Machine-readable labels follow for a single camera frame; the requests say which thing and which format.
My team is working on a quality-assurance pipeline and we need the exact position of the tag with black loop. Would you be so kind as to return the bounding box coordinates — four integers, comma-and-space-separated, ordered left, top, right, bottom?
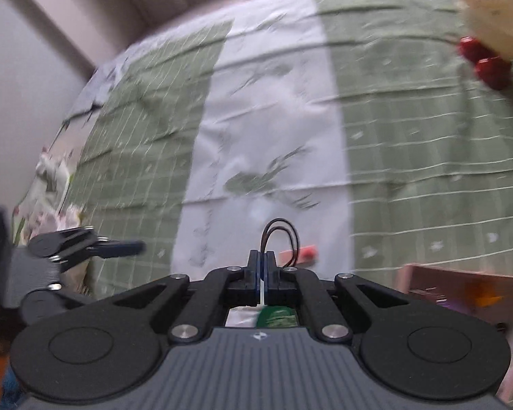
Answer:
226, 217, 305, 330

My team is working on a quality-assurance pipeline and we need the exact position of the red small object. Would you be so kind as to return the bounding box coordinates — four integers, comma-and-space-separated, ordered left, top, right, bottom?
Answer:
278, 245, 318, 268

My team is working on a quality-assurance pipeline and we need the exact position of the white fringed cloth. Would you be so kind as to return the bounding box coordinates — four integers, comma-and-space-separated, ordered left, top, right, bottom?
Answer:
12, 149, 81, 245

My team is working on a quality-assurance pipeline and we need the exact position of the orange hair clip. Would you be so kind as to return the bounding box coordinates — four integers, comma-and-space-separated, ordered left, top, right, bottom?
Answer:
464, 279, 503, 308

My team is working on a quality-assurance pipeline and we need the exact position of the pink cardboard box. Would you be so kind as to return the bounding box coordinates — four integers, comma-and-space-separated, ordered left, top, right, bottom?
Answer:
395, 264, 513, 407

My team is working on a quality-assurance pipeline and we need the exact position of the cream bowl with red feet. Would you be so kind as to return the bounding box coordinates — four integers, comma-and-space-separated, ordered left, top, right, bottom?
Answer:
458, 0, 513, 91

